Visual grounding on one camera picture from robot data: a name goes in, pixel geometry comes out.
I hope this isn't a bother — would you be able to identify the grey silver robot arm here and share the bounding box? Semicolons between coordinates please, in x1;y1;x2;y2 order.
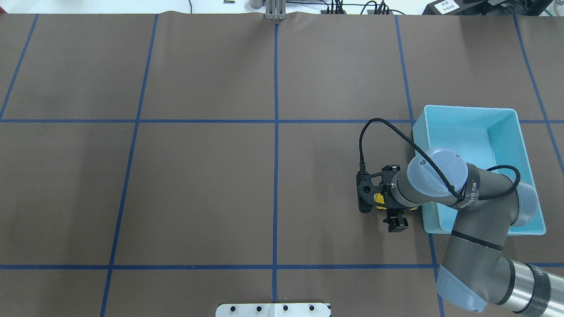
358;147;563;317

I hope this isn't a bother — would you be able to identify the light blue plastic bin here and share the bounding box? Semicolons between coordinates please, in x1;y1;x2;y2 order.
412;105;546;236

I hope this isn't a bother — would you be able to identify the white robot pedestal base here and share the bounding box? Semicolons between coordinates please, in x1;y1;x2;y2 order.
215;302;332;317

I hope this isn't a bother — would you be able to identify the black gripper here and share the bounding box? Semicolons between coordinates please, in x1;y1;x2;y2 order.
375;165;419;233

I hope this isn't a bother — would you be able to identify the aluminium frame post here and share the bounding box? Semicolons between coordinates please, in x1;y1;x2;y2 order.
264;0;287;21

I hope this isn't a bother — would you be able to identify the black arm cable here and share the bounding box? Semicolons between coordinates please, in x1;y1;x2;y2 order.
359;118;521;201

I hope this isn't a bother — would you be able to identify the yellow beetle toy car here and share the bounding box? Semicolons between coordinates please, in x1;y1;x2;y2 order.
374;193;419;210

